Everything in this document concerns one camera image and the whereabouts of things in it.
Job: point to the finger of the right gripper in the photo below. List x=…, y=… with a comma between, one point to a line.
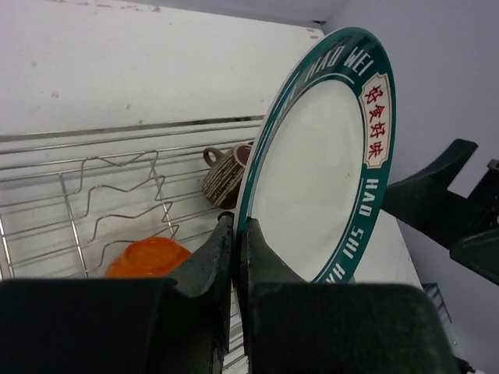
x=424, y=202

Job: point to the wire dish rack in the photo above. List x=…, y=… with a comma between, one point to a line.
x=71, y=202

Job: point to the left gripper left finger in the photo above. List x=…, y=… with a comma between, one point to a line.
x=199, y=336

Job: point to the green rimmed printed plate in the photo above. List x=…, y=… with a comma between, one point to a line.
x=319, y=166

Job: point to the dark brown cup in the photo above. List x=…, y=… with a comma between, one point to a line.
x=222, y=183

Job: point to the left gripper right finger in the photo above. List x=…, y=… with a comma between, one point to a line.
x=277, y=321

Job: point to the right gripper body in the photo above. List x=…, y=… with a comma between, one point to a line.
x=477, y=250

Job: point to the orange bowl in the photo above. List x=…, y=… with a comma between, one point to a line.
x=150, y=257

